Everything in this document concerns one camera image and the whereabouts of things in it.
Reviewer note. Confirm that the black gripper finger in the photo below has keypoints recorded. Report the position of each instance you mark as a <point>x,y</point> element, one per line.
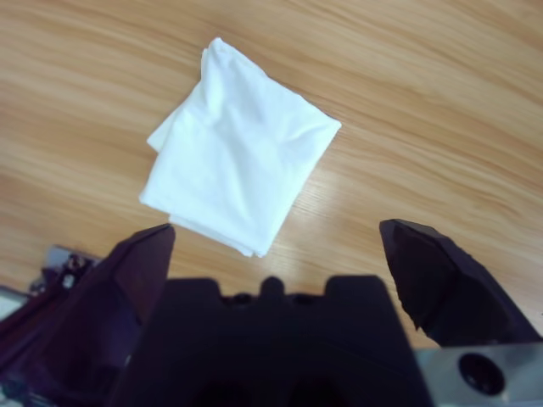
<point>445,288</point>
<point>127,297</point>

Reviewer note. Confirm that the white Unitree print t-shirt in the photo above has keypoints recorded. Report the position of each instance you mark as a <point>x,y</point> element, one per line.
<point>237,148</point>

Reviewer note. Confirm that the grey metal bracket with hole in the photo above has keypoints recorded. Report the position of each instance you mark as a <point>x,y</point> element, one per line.
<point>432,369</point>

